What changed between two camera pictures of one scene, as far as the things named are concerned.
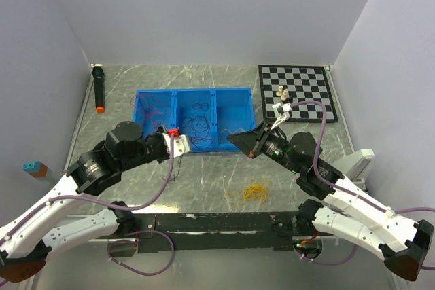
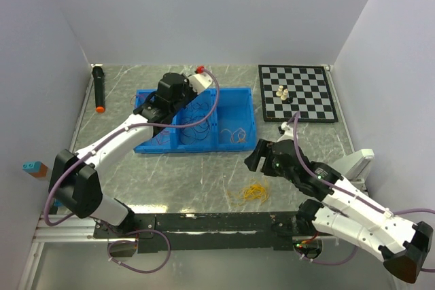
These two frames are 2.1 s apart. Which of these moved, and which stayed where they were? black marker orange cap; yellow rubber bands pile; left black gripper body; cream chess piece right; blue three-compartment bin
Moved: left black gripper body
Stayed: black marker orange cap; cream chess piece right; yellow rubber bands pile; blue three-compartment bin
